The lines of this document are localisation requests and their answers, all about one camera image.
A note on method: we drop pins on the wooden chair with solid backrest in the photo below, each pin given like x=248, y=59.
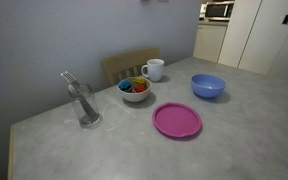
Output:
x=127, y=61

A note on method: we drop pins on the clear glass jar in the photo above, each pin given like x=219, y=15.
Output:
x=85, y=111

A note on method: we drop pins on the white tall cabinet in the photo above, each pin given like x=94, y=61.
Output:
x=250, y=33

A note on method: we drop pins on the yellow toy piece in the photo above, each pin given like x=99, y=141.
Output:
x=139, y=80

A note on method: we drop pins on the white ceramic mug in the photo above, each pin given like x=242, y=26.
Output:
x=155, y=70

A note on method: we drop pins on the blue toy piece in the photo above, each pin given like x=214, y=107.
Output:
x=125, y=84

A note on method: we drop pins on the blue plastic bowl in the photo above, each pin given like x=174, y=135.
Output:
x=208, y=85

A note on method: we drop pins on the red toy piece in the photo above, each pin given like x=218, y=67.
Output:
x=139, y=88

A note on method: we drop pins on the cream ceramic bowl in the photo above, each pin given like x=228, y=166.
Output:
x=134, y=96

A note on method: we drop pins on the silver microwave oven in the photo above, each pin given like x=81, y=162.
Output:
x=219, y=10

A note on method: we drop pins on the pink plastic plate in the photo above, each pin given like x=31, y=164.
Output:
x=177, y=119

